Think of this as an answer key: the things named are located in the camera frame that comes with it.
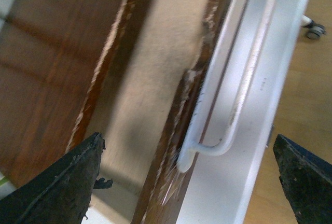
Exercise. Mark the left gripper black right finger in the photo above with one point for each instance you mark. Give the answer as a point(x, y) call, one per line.
point(305, 179)

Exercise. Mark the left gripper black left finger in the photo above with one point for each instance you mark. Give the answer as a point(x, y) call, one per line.
point(62, 192)

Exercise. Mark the wooden drawer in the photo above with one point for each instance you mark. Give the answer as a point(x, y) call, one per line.
point(151, 71)

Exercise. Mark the white drawer handle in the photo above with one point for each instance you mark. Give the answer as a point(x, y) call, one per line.
point(215, 120)

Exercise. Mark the brown wooden drawer cabinet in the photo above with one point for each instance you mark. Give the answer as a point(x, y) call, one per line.
point(55, 55)

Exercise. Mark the black caster wheel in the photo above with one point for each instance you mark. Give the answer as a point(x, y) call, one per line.
point(314, 30)

